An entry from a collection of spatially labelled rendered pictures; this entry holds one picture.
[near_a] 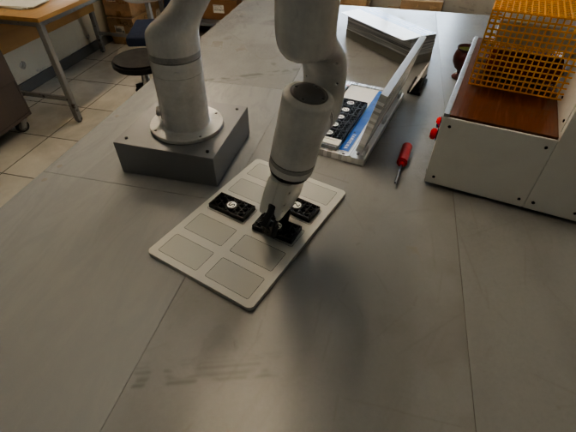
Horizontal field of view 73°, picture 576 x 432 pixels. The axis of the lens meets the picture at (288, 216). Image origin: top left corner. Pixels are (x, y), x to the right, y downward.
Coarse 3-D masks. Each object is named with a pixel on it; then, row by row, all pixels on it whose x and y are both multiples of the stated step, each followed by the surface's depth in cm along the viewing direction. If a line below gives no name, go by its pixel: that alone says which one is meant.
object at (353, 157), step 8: (376, 88) 135; (400, 96) 131; (392, 104) 127; (392, 112) 123; (384, 120) 117; (384, 128) 118; (360, 136) 112; (376, 136) 113; (368, 144) 110; (320, 152) 109; (328, 152) 107; (336, 152) 107; (344, 152) 107; (352, 152) 106; (368, 152) 107; (344, 160) 107; (352, 160) 106; (360, 160) 105
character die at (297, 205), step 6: (300, 198) 92; (294, 204) 91; (300, 204) 91; (306, 204) 92; (312, 204) 91; (294, 210) 90; (300, 210) 89; (306, 210) 89; (312, 210) 90; (318, 210) 90; (300, 216) 88; (306, 216) 89; (312, 216) 88
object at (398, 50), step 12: (384, 12) 171; (348, 24) 175; (360, 24) 168; (348, 36) 177; (360, 36) 170; (372, 36) 164; (384, 36) 158; (432, 36) 151; (372, 48) 166; (384, 48) 160; (396, 48) 155; (408, 48) 150; (432, 48) 155; (396, 60) 157; (420, 60) 155
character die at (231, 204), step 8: (216, 200) 92; (224, 200) 92; (232, 200) 93; (240, 200) 92; (216, 208) 91; (224, 208) 90; (232, 208) 90; (240, 208) 90; (248, 208) 90; (232, 216) 89; (240, 216) 89; (248, 216) 89
